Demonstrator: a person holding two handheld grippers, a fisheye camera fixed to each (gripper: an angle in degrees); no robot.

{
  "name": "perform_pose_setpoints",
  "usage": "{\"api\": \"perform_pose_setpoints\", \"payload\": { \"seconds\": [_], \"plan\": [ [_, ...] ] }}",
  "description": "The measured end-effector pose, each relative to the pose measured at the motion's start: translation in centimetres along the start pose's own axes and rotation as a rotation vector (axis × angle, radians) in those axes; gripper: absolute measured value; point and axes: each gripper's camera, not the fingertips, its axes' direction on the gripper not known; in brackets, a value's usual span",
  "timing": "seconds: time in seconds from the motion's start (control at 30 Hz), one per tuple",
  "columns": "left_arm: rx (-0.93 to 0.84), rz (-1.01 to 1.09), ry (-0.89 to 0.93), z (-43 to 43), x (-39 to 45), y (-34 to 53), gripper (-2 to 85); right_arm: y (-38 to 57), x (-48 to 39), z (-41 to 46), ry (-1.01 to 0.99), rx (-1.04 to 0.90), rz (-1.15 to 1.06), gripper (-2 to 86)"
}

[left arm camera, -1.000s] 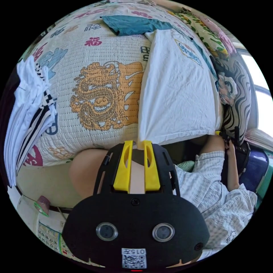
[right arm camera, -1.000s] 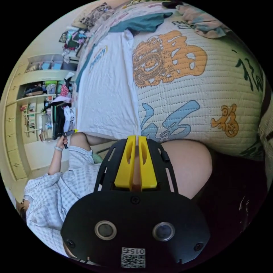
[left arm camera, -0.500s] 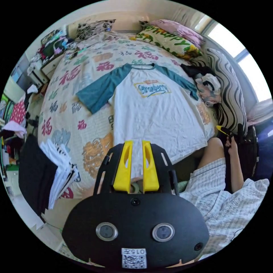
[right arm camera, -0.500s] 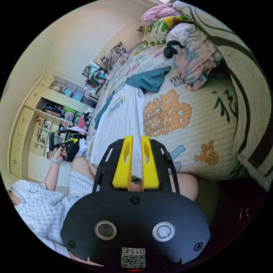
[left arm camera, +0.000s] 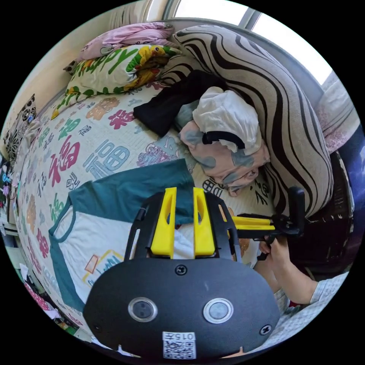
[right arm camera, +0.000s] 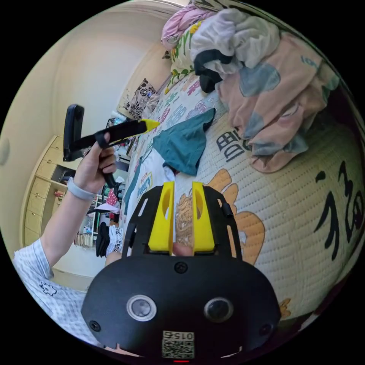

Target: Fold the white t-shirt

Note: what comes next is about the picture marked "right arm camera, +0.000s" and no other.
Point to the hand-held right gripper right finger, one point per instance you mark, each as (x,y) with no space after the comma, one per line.
(203,231)

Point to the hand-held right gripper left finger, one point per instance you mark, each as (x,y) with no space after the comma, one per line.
(163,228)

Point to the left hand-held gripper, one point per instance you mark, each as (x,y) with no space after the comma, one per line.
(122,130)

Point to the person's left forearm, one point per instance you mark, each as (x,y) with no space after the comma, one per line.
(64,216)

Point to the white t-shirt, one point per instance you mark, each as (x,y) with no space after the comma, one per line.
(148,182)

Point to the person's right hand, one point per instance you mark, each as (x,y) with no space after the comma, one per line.
(182,249)

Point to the person's left hand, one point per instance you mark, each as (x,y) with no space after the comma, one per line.
(92,168)

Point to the brown floral cushion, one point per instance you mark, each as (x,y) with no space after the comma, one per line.
(139,99)

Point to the teal garment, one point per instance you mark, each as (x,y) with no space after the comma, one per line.
(182,142)

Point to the cluttered shelf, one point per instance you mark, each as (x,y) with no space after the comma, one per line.
(105,228)

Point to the floral white pillow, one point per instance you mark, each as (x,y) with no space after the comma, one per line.
(184,51)

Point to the bed with printed quilt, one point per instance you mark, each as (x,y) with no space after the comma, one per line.
(285,228)

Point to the pink bundled blanket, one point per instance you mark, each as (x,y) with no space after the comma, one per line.
(182,22)

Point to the pile of clothes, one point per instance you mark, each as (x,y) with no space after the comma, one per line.
(228,31)

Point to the light wooden cupboard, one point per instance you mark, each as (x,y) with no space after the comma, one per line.
(40,196)

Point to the pink blanket with blue print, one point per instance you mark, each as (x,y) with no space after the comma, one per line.
(279,94)

